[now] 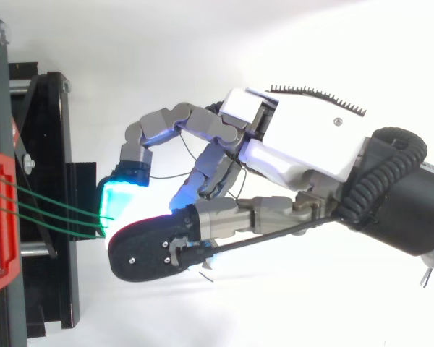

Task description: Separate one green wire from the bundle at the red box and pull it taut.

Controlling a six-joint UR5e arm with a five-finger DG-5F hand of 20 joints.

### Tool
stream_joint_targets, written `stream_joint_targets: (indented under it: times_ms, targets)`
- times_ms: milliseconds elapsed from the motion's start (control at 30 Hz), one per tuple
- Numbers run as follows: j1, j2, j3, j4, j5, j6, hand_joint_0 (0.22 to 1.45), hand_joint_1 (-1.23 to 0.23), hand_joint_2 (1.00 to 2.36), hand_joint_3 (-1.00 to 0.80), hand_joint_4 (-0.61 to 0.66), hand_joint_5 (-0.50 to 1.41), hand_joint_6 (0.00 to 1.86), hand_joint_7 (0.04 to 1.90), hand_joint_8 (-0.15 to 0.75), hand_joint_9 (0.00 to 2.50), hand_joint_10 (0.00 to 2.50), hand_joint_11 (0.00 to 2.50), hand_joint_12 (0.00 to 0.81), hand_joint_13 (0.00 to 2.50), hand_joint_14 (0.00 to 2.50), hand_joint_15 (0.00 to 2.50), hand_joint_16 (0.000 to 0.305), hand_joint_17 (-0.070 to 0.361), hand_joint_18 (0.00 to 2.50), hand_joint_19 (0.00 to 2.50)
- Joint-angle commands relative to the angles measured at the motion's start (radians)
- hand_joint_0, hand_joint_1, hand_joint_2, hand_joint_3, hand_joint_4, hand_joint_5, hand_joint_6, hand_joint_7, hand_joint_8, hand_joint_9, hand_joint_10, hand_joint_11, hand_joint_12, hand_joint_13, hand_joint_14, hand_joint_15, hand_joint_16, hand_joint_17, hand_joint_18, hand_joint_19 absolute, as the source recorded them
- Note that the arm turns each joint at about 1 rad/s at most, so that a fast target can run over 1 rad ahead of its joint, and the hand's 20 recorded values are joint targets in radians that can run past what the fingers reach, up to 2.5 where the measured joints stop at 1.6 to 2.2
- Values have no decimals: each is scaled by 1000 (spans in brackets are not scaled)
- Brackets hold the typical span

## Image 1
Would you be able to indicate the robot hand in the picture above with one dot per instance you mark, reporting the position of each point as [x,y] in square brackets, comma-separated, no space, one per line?
[304,137]

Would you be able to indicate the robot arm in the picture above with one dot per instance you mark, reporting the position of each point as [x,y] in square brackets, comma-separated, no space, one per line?
[412,202]

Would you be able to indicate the black stand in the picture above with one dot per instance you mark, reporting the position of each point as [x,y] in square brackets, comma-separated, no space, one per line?
[43,188]

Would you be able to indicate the red bin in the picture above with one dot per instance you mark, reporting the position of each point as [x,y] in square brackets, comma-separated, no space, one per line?
[1,224]

